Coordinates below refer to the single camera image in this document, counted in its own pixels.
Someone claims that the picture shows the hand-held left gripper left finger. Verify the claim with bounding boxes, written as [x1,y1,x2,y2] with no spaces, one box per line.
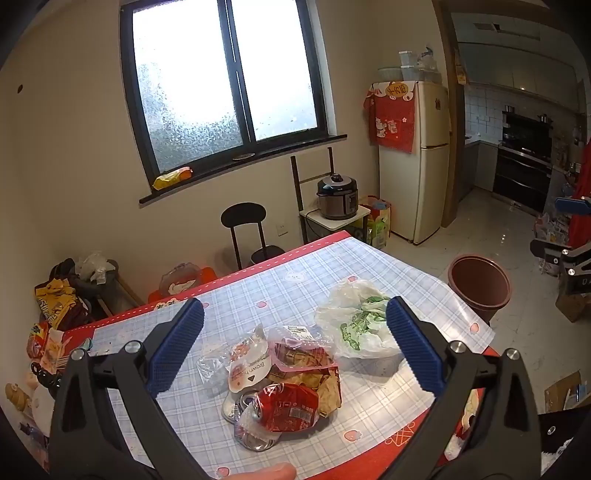
[48,296,206,480]

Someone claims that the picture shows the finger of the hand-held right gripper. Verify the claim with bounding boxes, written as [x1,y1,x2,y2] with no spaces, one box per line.
[555,196,591,215]
[530,238,591,277]

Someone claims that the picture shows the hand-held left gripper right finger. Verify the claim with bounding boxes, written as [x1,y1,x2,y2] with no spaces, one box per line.
[385,296,543,480]

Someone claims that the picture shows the clear plastic wrapper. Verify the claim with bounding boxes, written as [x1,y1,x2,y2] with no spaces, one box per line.
[196,344,234,395]

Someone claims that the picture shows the white green plastic bag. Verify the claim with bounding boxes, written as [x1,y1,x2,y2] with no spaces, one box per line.
[315,279,407,358]

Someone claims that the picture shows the white yogurt cup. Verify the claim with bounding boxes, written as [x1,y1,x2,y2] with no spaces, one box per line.
[228,323,273,395]

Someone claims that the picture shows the brown trash bin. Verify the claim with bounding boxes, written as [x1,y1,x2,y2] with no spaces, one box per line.
[448,255,512,324]

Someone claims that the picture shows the brown snack wrapper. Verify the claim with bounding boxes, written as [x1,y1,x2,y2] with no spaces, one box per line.
[268,364,343,418]

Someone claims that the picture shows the pink snack tray packet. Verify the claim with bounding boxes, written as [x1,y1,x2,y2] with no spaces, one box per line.
[268,324,340,372]

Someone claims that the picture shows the crushed red can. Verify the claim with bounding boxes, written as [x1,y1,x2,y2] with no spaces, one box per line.
[222,382,320,453]

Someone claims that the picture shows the person's left hand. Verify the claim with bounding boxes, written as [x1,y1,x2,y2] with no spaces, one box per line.
[217,463,296,480]

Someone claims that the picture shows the open cardboard box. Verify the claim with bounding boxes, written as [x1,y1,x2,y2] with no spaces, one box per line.
[556,286,591,324]

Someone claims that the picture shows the red hanging garment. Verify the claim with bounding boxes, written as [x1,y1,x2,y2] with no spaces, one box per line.
[566,138,591,250]

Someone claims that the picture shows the black oven range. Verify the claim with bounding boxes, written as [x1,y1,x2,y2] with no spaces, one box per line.
[492,145,552,215]

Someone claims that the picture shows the clear printed bag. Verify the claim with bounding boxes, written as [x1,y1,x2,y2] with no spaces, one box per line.
[159,263,204,296]

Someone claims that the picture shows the red stool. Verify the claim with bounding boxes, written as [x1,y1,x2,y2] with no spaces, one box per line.
[148,265,218,305]

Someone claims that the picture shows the lower kitchen cabinets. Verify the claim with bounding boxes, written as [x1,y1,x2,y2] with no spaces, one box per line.
[464,141,499,192]

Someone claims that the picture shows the kitchen cabinets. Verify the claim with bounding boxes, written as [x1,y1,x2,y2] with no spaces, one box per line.
[464,141,499,192]
[457,41,580,93]

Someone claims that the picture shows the grey bucket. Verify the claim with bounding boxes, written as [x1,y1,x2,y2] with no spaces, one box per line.
[74,258,121,301]

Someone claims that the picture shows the flattened cardboard box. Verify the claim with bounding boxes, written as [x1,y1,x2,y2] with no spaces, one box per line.
[544,369,587,411]

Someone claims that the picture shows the crumpled clear plastic bag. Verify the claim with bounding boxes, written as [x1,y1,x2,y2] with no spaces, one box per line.
[76,251,116,283]

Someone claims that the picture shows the plaid tablecloth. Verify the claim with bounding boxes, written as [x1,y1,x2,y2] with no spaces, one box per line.
[90,235,496,480]

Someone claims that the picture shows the pile of snack bags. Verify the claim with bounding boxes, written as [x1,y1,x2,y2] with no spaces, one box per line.
[34,277,93,330]

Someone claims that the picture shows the cream refrigerator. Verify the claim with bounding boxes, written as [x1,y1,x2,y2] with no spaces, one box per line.
[372,80,451,245]

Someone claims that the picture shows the black gourd bottle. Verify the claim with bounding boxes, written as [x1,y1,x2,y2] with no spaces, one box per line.
[30,361,65,400]

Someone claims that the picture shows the upper kitchen cabinets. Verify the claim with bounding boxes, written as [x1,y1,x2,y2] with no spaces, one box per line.
[457,41,580,93]

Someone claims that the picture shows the black rack with white top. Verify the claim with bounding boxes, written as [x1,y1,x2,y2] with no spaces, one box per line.
[290,147,371,245]

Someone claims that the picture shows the brown pressure cooker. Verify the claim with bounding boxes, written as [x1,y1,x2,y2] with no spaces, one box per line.
[316,173,360,221]

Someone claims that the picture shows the yellow snack packet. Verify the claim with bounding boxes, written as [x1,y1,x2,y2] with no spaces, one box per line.
[152,167,194,191]

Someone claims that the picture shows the red printed cloth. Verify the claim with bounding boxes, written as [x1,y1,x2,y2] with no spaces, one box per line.
[363,82,417,154]

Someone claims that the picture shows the black window sill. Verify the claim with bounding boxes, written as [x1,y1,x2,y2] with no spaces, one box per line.
[139,135,348,206]

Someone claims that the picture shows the white stacked containers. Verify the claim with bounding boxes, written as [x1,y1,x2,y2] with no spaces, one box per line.
[398,51,419,81]

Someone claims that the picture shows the black framed window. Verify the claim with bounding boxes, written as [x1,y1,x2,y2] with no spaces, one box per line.
[119,0,329,188]

